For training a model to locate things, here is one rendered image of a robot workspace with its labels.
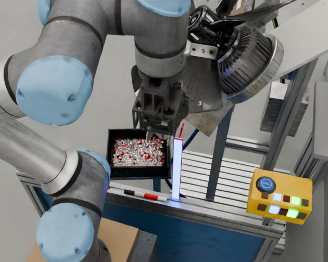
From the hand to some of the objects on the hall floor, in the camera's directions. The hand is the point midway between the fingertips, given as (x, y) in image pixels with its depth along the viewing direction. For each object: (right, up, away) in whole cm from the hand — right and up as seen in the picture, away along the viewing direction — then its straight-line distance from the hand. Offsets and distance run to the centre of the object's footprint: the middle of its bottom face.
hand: (164, 131), depth 80 cm
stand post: (+48, -42, +147) cm, 160 cm away
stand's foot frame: (+35, -39, +149) cm, 158 cm away
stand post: (+25, -38, +150) cm, 157 cm away
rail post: (+36, -80, +118) cm, 148 cm away
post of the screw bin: (-3, -58, +135) cm, 147 cm away
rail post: (-48, -64, +131) cm, 153 cm away
